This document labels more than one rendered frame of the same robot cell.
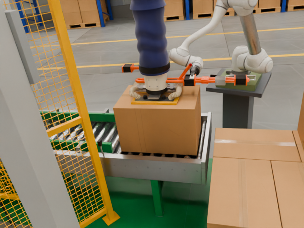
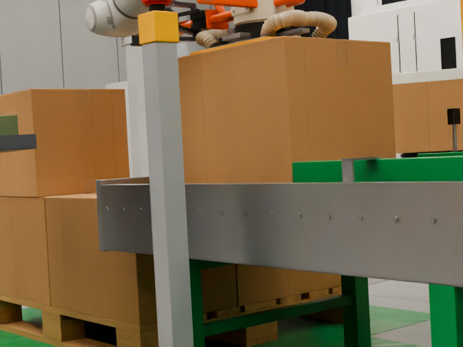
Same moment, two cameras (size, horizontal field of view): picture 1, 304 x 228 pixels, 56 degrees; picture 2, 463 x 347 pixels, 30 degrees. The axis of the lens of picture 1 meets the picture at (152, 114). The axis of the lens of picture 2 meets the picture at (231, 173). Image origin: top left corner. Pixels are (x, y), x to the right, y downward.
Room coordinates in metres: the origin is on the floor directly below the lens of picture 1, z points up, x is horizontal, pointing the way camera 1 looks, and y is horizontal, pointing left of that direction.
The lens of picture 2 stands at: (4.09, 1.23, 0.67)
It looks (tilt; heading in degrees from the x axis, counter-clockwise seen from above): 1 degrees down; 214
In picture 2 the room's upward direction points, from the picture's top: 3 degrees counter-clockwise
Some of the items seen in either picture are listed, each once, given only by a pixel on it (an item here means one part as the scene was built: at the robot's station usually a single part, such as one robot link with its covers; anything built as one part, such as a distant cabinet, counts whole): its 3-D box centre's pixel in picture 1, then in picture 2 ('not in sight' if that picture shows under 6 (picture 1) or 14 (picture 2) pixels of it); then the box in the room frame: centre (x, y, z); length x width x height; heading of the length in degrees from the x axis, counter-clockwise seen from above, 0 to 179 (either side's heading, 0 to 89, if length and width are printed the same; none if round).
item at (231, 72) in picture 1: (237, 71); not in sight; (2.51, -0.86, 0.83); 0.22 x 0.18 x 0.06; 61
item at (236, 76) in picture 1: (240, 80); not in sight; (1.79, -0.63, 1.08); 0.08 x 0.07 x 0.05; 73
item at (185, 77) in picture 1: (189, 80); (209, 21); (1.89, -0.30, 1.08); 0.10 x 0.08 x 0.06; 163
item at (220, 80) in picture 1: (220, 80); not in sight; (1.83, -0.51, 1.07); 0.07 x 0.07 x 0.04; 73
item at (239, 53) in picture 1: (241, 58); not in sight; (2.49, -0.88, 0.97); 0.18 x 0.16 x 0.22; 30
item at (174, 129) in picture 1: (160, 118); (267, 122); (1.97, -0.06, 0.75); 0.60 x 0.40 x 0.40; 73
